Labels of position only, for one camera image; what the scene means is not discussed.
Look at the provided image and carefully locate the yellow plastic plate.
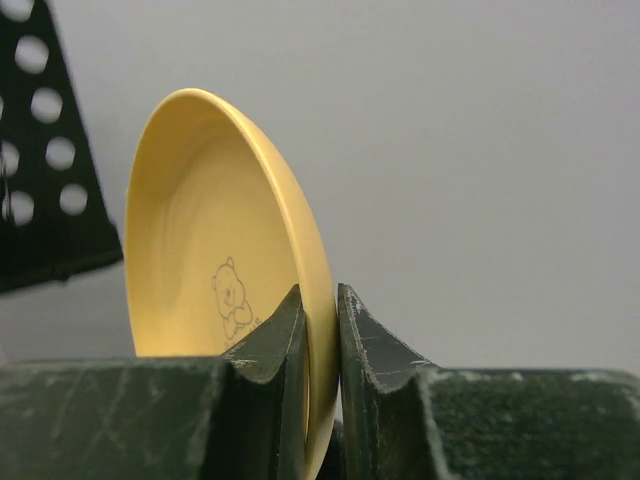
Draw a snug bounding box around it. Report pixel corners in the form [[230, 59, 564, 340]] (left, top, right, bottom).
[[124, 88, 339, 479]]

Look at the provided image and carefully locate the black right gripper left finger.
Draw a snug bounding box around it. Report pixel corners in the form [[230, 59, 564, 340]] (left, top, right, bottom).
[[1, 289, 306, 479]]

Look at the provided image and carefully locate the black music stand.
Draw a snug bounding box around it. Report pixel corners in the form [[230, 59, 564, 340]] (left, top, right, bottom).
[[1, 1, 123, 293]]

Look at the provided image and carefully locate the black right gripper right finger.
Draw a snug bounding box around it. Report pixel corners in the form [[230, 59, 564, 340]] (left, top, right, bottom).
[[337, 284, 639, 479]]

